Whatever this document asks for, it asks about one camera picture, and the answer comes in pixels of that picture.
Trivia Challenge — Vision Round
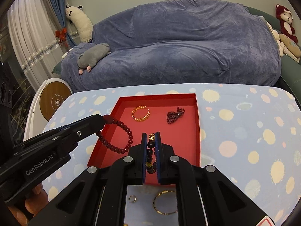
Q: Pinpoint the dark bead bracelet gold charm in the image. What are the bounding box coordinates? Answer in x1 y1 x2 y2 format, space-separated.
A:
146 133 156 174

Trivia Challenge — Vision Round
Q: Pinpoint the white sheer curtain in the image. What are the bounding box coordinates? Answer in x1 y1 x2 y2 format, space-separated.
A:
7 0 66 90

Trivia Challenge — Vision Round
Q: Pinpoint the blue velvet sofa cover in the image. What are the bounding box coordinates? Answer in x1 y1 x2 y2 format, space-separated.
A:
61 0 282 92

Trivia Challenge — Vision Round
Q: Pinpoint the beige plush toy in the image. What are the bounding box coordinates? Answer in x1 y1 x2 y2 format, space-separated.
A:
266 22 300 63

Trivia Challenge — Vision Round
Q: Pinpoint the red monkey plush toy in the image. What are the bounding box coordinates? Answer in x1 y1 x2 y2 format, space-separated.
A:
275 4 298 43

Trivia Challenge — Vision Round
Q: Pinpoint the thin gold oval bangle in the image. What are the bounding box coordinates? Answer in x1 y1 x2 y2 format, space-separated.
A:
153 189 178 216

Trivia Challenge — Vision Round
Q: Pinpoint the blue curtain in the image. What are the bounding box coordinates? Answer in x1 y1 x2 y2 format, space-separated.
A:
44 0 78 49

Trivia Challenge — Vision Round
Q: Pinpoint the purple garnet bead bracelet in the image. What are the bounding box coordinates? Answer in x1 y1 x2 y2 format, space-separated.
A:
166 107 186 125

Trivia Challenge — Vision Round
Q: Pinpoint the white long plush pillow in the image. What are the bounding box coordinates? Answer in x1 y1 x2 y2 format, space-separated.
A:
65 6 93 42

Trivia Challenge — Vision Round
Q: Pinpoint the blue planet print cloth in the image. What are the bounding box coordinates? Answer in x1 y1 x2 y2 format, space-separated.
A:
45 84 300 225

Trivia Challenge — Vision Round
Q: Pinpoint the red cardboard box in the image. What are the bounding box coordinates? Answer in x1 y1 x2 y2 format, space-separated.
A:
87 93 202 185

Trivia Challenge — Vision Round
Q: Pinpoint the white round wooden appliance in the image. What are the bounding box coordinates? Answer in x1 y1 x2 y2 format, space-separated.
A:
24 78 72 140

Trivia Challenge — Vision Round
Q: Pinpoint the grey plush mouse toy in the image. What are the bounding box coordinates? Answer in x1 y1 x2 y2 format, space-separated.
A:
77 43 111 75

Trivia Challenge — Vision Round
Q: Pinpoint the gold chain bangle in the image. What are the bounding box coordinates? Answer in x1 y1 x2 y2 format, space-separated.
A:
131 105 150 122

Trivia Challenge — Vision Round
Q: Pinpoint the person's left hand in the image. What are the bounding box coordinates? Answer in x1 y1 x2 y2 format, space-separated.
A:
8 183 49 225

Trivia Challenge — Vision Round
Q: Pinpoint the red curtain bow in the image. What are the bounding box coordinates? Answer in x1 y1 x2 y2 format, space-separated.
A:
55 27 68 47

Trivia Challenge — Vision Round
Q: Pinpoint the dark red bead bracelet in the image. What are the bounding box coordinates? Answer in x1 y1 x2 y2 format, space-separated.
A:
95 114 134 155

